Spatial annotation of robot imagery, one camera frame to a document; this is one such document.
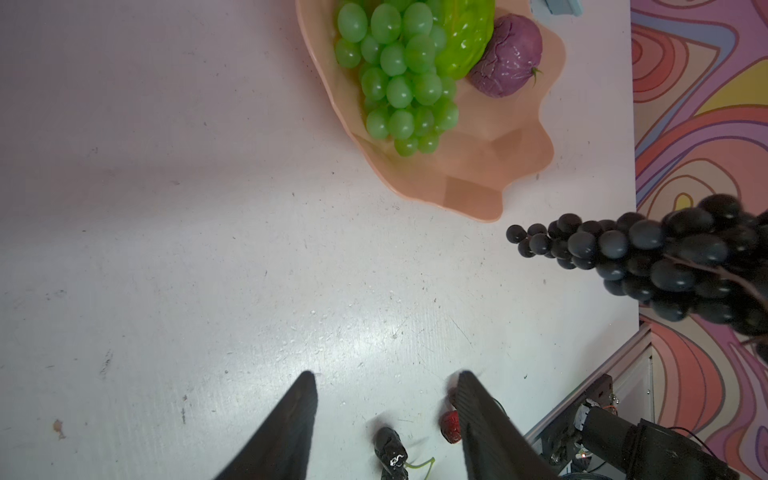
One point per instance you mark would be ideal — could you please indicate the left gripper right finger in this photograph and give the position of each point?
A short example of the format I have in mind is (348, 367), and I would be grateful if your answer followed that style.
(493, 447)

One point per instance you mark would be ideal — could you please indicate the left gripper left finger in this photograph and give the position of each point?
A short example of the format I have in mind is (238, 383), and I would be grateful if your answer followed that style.
(280, 448)

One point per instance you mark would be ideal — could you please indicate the dark purple grape bunch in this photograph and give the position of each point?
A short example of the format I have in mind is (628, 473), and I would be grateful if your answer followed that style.
(709, 260)

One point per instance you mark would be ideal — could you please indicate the green grape bunch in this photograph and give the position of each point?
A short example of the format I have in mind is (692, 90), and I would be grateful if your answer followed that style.
(392, 46)

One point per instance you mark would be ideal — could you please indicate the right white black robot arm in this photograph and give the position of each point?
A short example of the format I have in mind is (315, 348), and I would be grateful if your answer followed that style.
(648, 451)

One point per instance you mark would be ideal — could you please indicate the pink fruit bowl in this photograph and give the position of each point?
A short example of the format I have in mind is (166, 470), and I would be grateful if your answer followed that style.
(496, 141)

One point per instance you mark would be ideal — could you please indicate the red cherries pair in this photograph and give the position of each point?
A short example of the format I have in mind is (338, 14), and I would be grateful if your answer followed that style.
(449, 422)

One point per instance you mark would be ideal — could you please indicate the black cherries pair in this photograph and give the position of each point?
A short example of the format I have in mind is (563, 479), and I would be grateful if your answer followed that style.
(393, 457)

